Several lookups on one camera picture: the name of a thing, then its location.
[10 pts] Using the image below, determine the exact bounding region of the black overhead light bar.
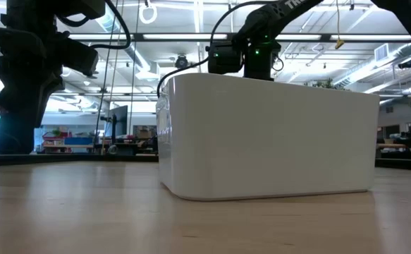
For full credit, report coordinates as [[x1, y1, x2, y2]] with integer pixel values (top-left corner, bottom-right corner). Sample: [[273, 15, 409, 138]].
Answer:
[[67, 32, 411, 44]]

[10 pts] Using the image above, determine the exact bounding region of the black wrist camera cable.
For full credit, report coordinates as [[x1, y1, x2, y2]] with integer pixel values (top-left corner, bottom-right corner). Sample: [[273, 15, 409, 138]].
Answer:
[[55, 0, 133, 50], [156, 0, 275, 99]]

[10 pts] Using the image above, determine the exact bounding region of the background workbench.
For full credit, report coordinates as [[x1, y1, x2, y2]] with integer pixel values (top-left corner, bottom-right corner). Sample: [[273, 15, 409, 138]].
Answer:
[[376, 132, 411, 160]]

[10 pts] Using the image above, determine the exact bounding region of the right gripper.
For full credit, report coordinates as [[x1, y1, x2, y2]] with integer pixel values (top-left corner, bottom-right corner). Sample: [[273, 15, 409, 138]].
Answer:
[[243, 40, 283, 82]]

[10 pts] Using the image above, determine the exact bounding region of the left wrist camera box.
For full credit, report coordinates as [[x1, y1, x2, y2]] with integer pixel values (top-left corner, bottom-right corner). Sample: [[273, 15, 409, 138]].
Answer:
[[62, 37, 99, 78]]

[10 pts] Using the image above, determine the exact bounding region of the round black ceiling camera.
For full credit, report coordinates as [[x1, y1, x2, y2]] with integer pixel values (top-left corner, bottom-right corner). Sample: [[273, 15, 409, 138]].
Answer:
[[174, 54, 190, 71]]

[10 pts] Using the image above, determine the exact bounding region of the white plastic basket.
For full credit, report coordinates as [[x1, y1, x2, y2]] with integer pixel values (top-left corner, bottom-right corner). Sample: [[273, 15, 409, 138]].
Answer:
[[155, 72, 381, 202]]

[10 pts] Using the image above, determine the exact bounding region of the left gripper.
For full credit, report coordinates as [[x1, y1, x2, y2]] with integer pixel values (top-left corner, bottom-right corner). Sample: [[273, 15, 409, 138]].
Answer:
[[0, 25, 66, 104]]

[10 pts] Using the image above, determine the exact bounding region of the potted plant in striped pot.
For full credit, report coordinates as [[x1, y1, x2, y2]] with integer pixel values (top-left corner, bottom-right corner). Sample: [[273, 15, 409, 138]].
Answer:
[[310, 78, 348, 91]]

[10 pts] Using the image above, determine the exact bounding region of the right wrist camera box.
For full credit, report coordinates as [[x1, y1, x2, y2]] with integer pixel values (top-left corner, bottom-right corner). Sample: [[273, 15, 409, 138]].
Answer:
[[207, 42, 245, 75]]

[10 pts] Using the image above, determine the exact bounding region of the yellow hanging cord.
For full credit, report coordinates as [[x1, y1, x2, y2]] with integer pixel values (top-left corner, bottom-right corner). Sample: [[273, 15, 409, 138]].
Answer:
[[334, 0, 345, 50]]

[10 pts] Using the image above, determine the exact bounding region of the thin black hanging cable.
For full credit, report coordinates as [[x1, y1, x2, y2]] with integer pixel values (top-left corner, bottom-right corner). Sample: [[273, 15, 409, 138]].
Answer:
[[128, 0, 141, 135]]

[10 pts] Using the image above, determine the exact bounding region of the blue storage bin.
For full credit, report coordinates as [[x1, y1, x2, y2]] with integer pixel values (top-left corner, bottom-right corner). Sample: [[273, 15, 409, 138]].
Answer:
[[63, 137, 94, 146]]

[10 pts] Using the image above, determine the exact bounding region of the black monitor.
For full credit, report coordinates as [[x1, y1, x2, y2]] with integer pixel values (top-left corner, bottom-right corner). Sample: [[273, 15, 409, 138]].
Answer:
[[103, 104, 129, 139]]

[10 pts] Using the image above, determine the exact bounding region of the white cable ring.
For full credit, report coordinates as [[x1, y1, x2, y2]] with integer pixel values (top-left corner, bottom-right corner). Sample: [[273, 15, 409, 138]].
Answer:
[[138, 1, 158, 25]]

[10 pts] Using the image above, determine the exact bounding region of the long black hanging cable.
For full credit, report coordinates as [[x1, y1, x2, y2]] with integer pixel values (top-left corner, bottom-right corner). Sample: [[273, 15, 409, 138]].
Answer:
[[92, 45, 111, 155]]

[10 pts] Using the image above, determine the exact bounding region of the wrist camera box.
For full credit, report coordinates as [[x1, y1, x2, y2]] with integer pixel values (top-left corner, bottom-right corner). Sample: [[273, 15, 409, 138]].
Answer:
[[62, 37, 99, 78], [207, 42, 245, 75]]

